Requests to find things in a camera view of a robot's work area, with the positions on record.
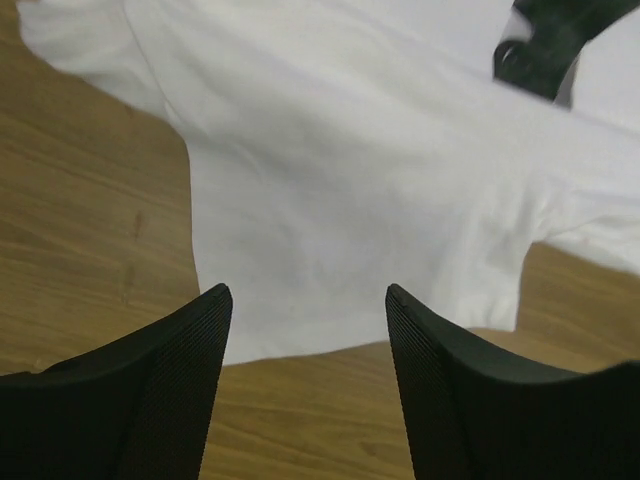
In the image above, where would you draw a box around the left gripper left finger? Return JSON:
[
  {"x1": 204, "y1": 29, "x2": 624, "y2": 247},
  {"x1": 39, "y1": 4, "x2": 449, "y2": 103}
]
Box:
[{"x1": 1, "y1": 284, "x2": 233, "y2": 480}]

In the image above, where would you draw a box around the white printed t-shirt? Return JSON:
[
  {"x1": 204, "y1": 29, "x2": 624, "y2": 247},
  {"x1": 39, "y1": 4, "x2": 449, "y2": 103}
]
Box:
[{"x1": 17, "y1": 1, "x2": 639, "y2": 365}]

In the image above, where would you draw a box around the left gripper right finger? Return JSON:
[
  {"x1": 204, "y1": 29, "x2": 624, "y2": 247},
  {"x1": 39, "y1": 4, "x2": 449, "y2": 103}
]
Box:
[{"x1": 385, "y1": 285, "x2": 639, "y2": 480}]

